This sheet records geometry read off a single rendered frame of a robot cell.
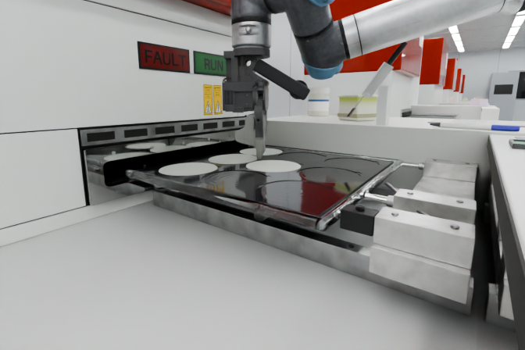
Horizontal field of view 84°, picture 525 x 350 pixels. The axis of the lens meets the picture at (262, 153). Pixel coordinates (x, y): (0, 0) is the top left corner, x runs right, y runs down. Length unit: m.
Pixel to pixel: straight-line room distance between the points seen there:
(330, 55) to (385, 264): 0.40
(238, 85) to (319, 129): 0.25
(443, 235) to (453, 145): 0.37
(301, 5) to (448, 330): 0.47
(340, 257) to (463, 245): 0.13
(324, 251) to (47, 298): 0.30
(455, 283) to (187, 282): 0.26
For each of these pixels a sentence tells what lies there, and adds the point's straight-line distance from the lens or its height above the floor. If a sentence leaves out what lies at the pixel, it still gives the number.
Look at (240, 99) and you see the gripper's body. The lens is 0.56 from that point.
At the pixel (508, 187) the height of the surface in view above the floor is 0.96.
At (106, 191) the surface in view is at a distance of 0.57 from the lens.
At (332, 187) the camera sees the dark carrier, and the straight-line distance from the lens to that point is 0.42.
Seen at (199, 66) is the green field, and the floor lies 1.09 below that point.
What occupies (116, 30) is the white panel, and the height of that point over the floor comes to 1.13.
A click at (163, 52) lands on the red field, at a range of 0.63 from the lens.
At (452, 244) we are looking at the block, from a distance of 0.31.
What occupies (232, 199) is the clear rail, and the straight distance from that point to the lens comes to 0.36.
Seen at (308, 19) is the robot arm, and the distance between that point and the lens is 0.55.
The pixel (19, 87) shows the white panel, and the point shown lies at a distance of 0.53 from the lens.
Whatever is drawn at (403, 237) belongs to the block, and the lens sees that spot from 0.31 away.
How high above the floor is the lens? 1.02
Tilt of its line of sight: 10 degrees down
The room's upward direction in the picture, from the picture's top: straight up
